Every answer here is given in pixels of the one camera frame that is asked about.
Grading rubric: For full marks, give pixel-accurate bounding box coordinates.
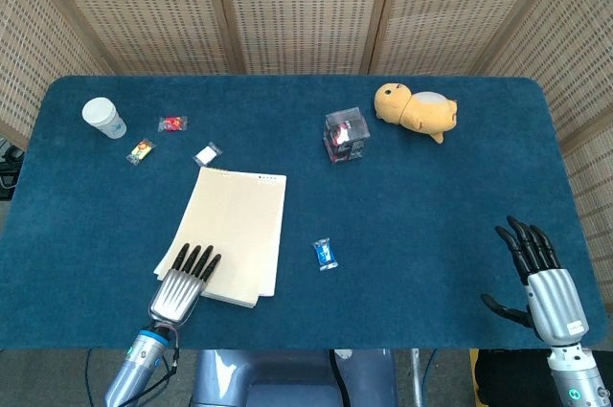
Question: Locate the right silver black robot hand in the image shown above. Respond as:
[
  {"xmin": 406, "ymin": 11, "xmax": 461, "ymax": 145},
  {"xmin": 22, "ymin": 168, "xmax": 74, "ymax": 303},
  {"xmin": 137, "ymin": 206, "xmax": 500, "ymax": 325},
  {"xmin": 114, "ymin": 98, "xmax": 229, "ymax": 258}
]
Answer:
[{"xmin": 480, "ymin": 215, "xmax": 590, "ymax": 346}]

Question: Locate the blue floor cable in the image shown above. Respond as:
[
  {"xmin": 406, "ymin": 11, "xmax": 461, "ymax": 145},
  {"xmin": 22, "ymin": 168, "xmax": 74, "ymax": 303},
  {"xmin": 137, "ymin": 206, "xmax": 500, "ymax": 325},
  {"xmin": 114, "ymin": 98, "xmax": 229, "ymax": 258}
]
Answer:
[{"xmin": 84, "ymin": 349, "xmax": 95, "ymax": 407}]

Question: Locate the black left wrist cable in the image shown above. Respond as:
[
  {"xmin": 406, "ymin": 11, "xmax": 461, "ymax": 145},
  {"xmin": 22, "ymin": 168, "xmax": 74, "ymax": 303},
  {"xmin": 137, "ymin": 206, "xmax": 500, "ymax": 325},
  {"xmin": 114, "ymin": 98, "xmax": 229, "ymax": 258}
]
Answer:
[{"xmin": 122, "ymin": 347, "xmax": 181, "ymax": 407}]

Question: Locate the white candy packet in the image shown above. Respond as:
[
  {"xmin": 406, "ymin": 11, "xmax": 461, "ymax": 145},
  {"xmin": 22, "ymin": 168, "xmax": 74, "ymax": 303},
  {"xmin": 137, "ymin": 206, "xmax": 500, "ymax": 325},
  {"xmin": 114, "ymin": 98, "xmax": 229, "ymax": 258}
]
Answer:
[{"xmin": 193, "ymin": 141, "xmax": 224, "ymax": 168}]

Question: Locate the blue candy packet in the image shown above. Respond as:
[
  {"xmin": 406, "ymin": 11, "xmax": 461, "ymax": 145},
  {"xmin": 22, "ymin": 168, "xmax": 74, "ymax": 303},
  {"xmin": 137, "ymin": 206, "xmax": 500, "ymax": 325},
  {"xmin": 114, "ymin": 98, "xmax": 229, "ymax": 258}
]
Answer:
[{"xmin": 311, "ymin": 236, "xmax": 340, "ymax": 272}]

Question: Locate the metal table leg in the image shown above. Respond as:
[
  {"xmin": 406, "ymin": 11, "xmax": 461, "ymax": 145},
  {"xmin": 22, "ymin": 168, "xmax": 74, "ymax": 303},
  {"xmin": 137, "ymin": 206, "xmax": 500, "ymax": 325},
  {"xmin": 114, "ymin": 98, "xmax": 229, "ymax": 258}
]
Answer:
[{"xmin": 409, "ymin": 349, "xmax": 425, "ymax": 407}]

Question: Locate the woven bamboo screen panel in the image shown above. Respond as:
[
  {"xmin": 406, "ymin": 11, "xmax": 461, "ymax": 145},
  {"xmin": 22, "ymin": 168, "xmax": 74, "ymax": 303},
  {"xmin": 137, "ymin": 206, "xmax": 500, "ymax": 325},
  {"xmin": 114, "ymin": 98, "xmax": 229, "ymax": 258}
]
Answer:
[
  {"xmin": 210, "ymin": 0, "xmax": 398, "ymax": 76},
  {"xmin": 368, "ymin": 0, "xmax": 576, "ymax": 76},
  {"xmin": 0, "ymin": 0, "xmax": 111, "ymax": 149},
  {"xmin": 23, "ymin": 0, "xmax": 245, "ymax": 76},
  {"xmin": 478, "ymin": 0, "xmax": 613, "ymax": 303}
]

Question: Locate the blue cable by leg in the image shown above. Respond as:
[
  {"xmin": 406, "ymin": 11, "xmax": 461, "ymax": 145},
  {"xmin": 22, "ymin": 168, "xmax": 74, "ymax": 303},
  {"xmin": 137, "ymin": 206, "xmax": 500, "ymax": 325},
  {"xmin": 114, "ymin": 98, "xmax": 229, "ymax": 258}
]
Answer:
[{"xmin": 423, "ymin": 349, "xmax": 439, "ymax": 382}]

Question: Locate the beige paper notepad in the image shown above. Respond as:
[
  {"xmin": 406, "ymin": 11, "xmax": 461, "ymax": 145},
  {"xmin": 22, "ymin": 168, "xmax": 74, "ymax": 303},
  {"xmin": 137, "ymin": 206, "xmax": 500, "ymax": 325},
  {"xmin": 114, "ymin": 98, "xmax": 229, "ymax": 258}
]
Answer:
[{"xmin": 152, "ymin": 166, "xmax": 288, "ymax": 309}]

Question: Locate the black equipment beside table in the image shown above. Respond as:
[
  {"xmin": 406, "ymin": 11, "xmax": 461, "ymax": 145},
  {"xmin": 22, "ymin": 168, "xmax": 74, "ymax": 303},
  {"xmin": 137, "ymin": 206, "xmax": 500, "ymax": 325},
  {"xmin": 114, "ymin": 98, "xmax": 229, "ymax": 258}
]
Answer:
[{"xmin": 0, "ymin": 138, "xmax": 25, "ymax": 202}]

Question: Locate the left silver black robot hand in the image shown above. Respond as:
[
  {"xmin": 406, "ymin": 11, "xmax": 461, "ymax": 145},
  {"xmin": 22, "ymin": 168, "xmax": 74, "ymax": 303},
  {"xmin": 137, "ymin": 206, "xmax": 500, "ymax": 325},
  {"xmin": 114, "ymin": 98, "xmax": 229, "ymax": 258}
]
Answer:
[{"xmin": 148, "ymin": 242, "xmax": 223, "ymax": 327}]

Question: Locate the clear box with toy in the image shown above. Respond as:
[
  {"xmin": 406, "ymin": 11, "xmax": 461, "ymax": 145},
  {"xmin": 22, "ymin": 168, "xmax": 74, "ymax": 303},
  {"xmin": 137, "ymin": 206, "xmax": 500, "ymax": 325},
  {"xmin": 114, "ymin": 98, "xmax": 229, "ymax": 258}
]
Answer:
[{"xmin": 322, "ymin": 106, "xmax": 373, "ymax": 165}]

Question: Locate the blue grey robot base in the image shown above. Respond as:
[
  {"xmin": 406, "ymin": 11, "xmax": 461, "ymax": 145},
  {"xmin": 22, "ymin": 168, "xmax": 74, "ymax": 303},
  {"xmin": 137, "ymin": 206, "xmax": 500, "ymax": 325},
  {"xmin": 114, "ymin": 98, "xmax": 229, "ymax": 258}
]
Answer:
[{"xmin": 189, "ymin": 349, "xmax": 398, "ymax": 407}]

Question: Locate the black yellow bag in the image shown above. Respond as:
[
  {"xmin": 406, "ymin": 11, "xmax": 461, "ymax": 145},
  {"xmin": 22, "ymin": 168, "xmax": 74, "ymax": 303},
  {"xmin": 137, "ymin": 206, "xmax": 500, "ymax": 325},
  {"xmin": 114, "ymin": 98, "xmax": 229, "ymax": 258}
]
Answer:
[{"xmin": 471, "ymin": 348, "xmax": 556, "ymax": 407}]

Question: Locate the black cable on base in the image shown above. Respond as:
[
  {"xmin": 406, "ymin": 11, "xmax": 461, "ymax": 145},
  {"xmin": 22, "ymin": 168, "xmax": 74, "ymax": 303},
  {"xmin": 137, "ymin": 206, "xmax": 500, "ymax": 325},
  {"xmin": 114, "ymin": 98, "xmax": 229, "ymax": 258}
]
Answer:
[{"xmin": 328, "ymin": 349, "xmax": 350, "ymax": 407}]

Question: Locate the yellow plush toy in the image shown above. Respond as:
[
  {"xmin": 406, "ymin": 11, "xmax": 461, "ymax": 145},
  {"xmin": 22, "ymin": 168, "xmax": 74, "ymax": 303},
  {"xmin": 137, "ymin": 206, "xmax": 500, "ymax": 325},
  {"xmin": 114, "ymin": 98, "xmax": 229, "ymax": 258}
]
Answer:
[{"xmin": 374, "ymin": 82, "xmax": 459, "ymax": 145}]

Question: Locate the red candy packet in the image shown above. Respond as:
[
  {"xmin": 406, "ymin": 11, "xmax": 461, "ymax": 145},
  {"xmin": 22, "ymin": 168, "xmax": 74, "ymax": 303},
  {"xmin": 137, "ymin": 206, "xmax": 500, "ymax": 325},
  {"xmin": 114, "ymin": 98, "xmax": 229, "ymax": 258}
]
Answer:
[{"xmin": 157, "ymin": 115, "xmax": 189, "ymax": 133}]

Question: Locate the yellow green candy packet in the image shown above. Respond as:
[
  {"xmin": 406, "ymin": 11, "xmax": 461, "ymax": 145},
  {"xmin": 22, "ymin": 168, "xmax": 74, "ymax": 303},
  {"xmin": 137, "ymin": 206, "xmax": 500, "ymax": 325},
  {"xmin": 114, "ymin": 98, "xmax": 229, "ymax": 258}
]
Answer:
[{"xmin": 125, "ymin": 138, "xmax": 158, "ymax": 167}]

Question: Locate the white paper cup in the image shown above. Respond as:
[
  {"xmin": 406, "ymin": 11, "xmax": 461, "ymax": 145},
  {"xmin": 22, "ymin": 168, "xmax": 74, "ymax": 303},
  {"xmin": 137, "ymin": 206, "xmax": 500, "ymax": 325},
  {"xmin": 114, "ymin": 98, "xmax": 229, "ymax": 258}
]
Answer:
[{"xmin": 80, "ymin": 97, "xmax": 128, "ymax": 140}]

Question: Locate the blue table mat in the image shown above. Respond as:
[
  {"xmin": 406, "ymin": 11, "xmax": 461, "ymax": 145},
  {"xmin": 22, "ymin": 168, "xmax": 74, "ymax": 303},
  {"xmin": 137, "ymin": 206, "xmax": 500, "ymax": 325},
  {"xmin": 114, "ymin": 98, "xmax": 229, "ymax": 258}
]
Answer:
[{"xmin": 0, "ymin": 74, "xmax": 609, "ymax": 350}]

